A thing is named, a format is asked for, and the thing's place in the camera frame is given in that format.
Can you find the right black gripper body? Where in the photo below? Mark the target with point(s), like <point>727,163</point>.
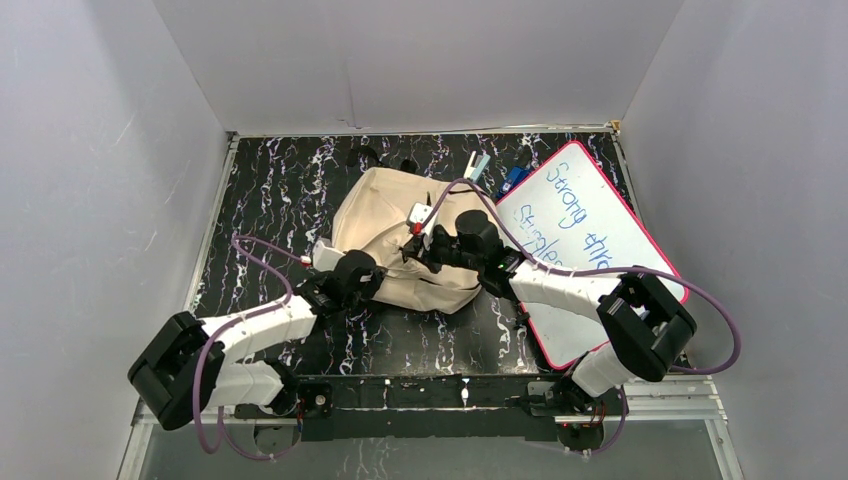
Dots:
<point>428,254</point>

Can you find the cream canvas student bag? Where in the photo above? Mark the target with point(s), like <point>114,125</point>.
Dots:
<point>372,218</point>

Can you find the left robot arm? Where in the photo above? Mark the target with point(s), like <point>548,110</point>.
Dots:
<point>193,364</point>

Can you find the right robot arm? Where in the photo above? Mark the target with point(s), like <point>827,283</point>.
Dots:
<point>646,326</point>

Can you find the pink framed whiteboard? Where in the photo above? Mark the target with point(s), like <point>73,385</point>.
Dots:
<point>568,213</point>

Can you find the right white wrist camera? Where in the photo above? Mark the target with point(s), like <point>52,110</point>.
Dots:
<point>421,219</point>

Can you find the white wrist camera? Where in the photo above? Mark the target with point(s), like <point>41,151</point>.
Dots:
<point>421,219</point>
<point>323,256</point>

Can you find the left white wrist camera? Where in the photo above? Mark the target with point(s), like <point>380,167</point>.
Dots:
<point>323,256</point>

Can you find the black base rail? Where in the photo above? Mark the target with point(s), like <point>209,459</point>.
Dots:
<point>532,407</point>

